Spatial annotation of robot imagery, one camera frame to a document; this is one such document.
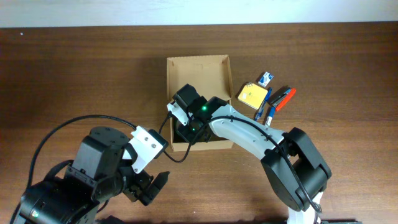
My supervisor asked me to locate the brown cardboard box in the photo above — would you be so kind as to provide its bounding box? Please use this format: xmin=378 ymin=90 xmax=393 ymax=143
xmin=166 ymin=55 xmax=233 ymax=152

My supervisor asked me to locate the yellow spiral notepad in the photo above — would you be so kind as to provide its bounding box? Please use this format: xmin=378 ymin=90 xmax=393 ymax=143
xmin=238 ymin=83 xmax=268 ymax=110

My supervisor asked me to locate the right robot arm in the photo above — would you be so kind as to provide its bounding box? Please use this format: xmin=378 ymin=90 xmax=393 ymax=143
xmin=167 ymin=84 xmax=332 ymax=223

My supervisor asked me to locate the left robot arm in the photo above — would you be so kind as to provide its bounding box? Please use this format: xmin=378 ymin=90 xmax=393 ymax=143
xmin=13 ymin=126 xmax=170 ymax=223

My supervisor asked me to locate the blue ballpoint pen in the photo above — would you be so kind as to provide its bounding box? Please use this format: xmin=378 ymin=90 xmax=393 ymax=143
xmin=254 ymin=87 xmax=272 ymax=121

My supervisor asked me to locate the blue whiteboard marker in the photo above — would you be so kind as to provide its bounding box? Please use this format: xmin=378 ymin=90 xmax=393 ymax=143
xmin=264 ymin=107 xmax=275 ymax=127

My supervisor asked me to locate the blue white staples box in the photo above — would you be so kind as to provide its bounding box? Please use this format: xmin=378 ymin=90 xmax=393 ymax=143
xmin=257 ymin=72 xmax=274 ymax=88

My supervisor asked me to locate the left black cable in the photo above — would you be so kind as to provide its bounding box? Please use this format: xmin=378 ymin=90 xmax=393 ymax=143
xmin=9 ymin=114 xmax=138 ymax=224

